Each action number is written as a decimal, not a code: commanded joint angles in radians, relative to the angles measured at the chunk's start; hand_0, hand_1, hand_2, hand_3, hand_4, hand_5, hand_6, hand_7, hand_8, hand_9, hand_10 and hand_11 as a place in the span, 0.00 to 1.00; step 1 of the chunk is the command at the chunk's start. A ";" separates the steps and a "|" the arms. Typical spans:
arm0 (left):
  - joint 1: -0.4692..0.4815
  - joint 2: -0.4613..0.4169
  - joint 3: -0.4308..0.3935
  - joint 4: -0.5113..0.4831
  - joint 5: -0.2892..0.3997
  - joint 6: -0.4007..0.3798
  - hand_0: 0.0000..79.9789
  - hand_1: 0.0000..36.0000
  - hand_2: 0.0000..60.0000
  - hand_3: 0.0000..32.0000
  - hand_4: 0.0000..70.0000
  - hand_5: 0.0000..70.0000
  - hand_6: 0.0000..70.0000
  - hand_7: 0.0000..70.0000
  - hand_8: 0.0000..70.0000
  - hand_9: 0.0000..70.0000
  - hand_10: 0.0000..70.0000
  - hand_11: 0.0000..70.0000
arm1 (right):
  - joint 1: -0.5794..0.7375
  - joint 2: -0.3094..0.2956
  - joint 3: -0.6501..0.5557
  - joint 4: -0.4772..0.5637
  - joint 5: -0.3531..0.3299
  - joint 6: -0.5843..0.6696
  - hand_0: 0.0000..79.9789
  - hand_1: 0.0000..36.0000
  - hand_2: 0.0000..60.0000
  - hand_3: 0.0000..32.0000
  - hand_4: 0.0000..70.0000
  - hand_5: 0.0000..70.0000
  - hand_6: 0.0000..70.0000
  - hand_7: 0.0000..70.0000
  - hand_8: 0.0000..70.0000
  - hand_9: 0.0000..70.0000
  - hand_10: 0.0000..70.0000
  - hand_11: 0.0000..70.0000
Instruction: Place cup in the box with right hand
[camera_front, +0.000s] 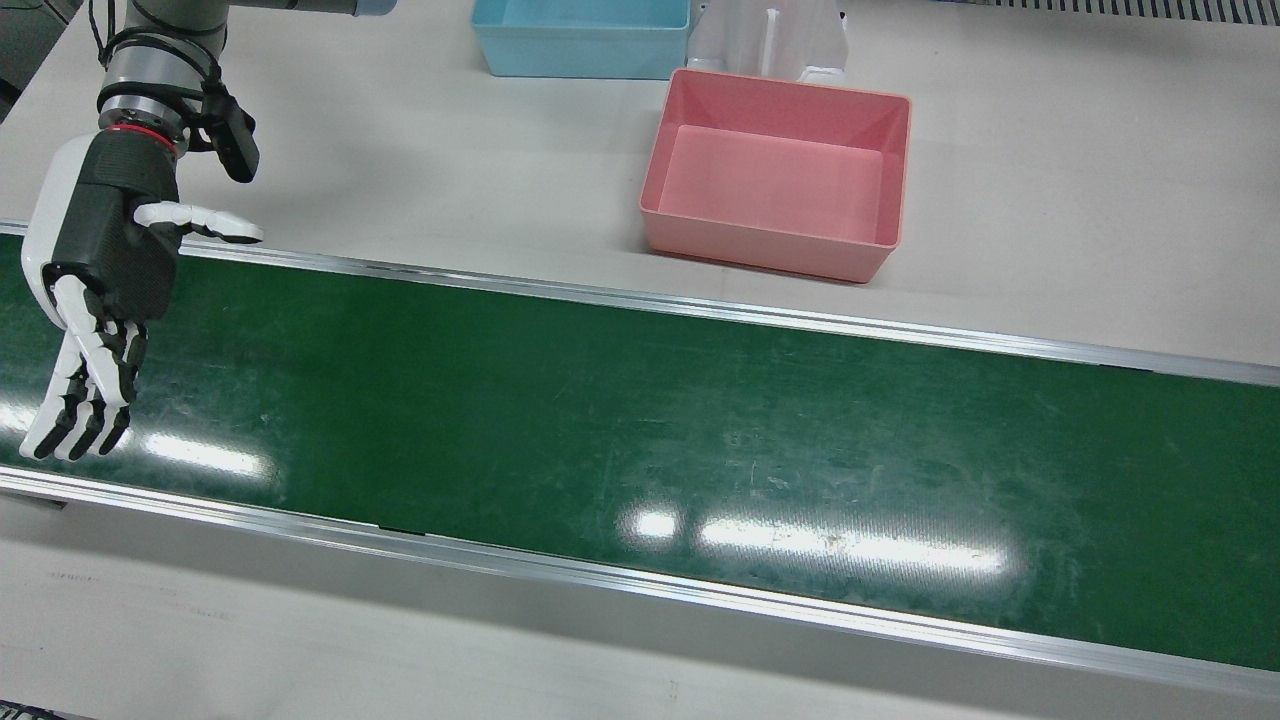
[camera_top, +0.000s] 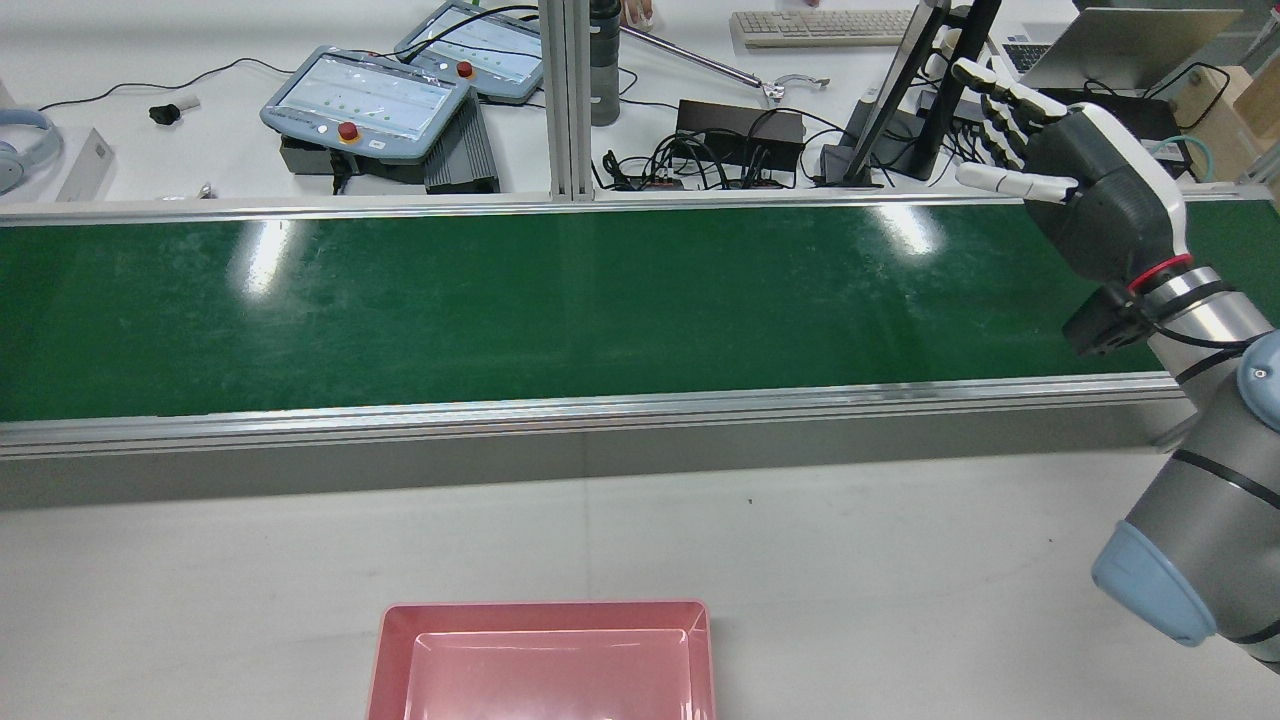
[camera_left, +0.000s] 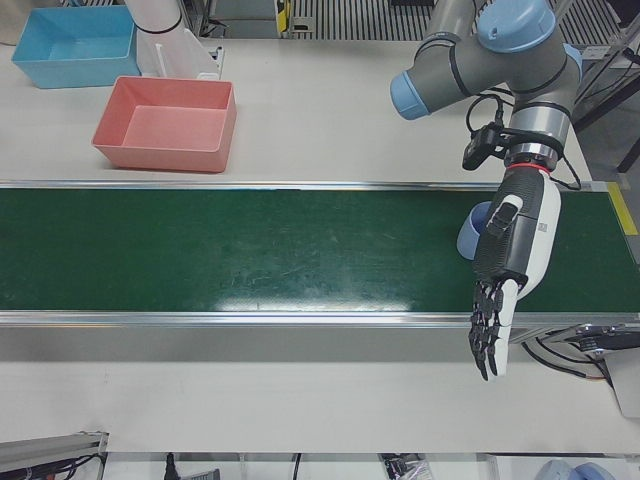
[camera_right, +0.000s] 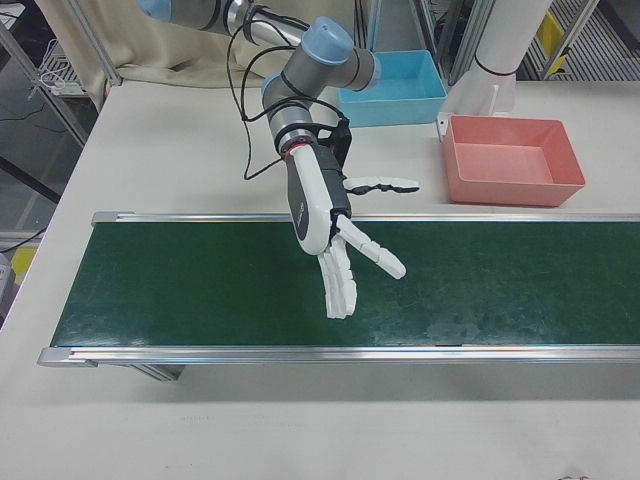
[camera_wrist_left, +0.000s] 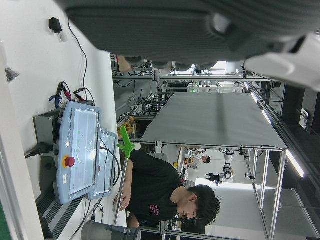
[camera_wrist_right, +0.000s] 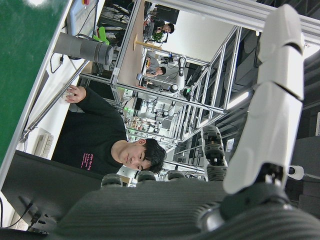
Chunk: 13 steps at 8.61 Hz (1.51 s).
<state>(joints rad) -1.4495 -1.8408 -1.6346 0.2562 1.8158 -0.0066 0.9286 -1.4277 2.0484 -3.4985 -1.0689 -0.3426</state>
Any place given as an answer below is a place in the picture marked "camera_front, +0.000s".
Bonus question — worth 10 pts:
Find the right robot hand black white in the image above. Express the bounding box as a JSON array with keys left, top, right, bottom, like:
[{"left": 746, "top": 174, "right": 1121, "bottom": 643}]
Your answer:
[{"left": 18, "top": 125, "right": 266, "bottom": 464}]

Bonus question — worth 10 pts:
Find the pink plastic box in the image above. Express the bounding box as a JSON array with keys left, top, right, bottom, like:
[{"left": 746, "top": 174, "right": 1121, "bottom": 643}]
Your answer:
[{"left": 638, "top": 68, "right": 913, "bottom": 285}]

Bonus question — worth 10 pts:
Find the green belt conveyor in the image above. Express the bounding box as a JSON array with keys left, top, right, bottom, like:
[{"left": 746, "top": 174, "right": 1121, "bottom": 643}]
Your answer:
[{"left": 0, "top": 220, "right": 1280, "bottom": 701}]

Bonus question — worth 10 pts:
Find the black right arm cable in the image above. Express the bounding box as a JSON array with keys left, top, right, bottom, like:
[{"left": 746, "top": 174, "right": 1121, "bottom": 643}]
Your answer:
[{"left": 85, "top": 0, "right": 233, "bottom": 126}]

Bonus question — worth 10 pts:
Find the light blue plastic box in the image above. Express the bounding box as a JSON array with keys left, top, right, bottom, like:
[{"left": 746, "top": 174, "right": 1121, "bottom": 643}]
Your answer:
[{"left": 470, "top": 0, "right": 693, "bottom": 81}]

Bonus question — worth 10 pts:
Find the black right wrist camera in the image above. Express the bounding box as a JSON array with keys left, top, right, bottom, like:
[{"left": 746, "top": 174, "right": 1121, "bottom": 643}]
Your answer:
[{"left": 200, "top": 85, "right": 263, "bottom": 186}]

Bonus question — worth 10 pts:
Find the white pedestal stand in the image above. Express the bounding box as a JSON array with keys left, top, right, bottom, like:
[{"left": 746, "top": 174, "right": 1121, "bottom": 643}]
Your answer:
[{"left": 685, "top": 0, "right": 851, "bottom": 86}]

